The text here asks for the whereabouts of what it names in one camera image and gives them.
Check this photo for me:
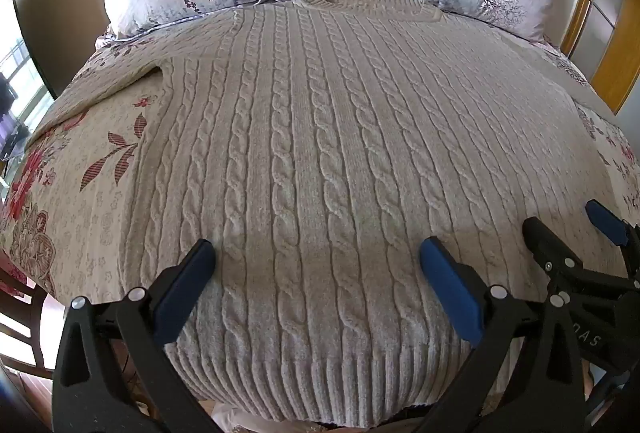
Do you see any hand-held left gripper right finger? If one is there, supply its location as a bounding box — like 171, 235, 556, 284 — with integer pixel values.
419, 237, 587, 433

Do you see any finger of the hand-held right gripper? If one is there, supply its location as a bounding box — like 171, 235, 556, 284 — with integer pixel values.
584, 199, 640, 275
522, 216, 640, 298

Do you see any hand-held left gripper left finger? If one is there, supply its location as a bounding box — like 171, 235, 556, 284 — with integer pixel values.
52, 239, 236, 433

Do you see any beige cable-knit sweater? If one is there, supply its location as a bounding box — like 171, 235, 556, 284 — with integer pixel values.
30, 0, 631, 425

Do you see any floral bed sheet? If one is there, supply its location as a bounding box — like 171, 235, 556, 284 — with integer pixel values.
0, 25, 640, 309

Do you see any dark wooden chair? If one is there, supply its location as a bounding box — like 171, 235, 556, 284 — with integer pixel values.
0, 263, 66, 381

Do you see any window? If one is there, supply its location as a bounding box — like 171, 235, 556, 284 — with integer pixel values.
0, 0, 56, 164

